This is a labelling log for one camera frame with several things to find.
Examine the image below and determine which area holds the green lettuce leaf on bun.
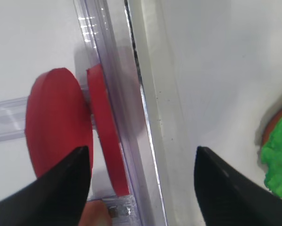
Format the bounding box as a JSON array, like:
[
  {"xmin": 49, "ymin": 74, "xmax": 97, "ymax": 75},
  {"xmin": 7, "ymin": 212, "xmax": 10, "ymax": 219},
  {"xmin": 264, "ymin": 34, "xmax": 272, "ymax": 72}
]
[{"xmin": 261, "ymin": 118, "xmax": 282, "ymax": 198}]

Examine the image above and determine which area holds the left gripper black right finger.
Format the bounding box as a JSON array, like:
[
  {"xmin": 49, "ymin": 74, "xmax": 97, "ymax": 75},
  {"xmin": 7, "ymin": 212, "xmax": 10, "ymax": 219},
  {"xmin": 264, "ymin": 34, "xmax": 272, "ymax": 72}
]
[{"xmin": 193, "ymin": 146, "xmax": 282, "ymax": 226}]

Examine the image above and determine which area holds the red tomato slice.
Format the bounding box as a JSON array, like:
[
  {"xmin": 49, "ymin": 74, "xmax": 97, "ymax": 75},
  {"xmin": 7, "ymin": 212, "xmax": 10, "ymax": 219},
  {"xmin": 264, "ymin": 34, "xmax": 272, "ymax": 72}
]
[
  {"xmin": 25, "ymin": 68, "xmax": 93, "ymax": 177},
  {"xmin": 87, "ymin": 64, "xmax": 129, "ymax": 196}
]

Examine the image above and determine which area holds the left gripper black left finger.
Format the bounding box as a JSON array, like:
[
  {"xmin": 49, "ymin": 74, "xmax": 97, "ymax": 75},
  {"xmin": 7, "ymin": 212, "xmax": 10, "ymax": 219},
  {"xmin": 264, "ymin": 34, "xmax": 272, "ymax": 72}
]
[{"xmin": 0, "ymin": 146, "xmax": 91, "ymax": 226}]

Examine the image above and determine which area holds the bottom bun slice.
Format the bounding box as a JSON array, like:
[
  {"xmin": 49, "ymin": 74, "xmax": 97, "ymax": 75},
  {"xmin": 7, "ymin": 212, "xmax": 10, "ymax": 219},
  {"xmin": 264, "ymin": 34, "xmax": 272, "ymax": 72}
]
[{"xmin": 261, "ymin": 109, "xmax": 282, "ymax": 145}]

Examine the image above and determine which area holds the white rectangular tray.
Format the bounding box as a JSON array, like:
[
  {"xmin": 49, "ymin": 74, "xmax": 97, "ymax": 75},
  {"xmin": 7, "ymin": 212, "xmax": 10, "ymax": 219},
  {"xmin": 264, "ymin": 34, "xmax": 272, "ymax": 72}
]
[{"xmin": 128, "ymin": 0, "xmax": 282, "ymax": 226}]

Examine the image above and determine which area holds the clear acrylic left rack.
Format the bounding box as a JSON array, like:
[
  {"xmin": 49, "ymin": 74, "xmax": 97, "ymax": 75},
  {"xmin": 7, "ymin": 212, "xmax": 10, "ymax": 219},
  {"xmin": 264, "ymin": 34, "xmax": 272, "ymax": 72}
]
[{"xmin": 0, "ymin": 0, "xmax": 167, "ymax": 226}]

